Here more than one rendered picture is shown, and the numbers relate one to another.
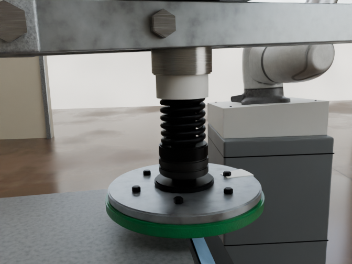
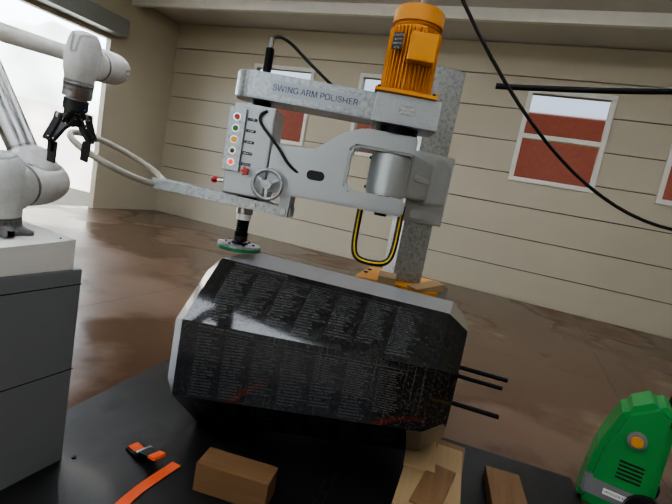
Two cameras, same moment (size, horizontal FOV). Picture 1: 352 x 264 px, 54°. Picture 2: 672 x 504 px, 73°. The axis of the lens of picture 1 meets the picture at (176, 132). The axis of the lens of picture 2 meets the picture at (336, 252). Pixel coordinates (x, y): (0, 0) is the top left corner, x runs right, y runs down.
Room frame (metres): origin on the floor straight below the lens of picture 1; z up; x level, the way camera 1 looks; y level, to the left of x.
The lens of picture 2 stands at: (2.32, 1.35, 1.28)
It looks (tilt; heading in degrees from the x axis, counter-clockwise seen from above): 8 degrees down; 204
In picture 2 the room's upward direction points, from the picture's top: 11 degrees clockwise
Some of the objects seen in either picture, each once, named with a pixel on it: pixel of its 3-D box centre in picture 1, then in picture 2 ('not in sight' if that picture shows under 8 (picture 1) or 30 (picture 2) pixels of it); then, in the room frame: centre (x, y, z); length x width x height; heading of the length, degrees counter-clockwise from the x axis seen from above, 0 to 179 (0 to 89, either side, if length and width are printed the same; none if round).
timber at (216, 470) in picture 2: not in sight; (236, 478); (0.91, 0.47, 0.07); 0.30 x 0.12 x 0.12; 104
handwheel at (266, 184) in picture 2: not in sight; (268, 184); (0.53, 0.15, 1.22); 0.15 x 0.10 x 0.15; 113
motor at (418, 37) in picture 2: not in sight; (412, 55); (0.22, 0.60, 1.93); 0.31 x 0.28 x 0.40; 23
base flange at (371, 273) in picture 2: not in sight; (399, 281); (-0.44, 0.59, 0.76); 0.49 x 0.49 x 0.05; 10
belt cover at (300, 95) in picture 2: not in sight; (335, 106); (0.33, 0.31, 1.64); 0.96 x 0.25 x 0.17; 113
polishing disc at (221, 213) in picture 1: (184, 189); (239, 245); (0.47, -0.01, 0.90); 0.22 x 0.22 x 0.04
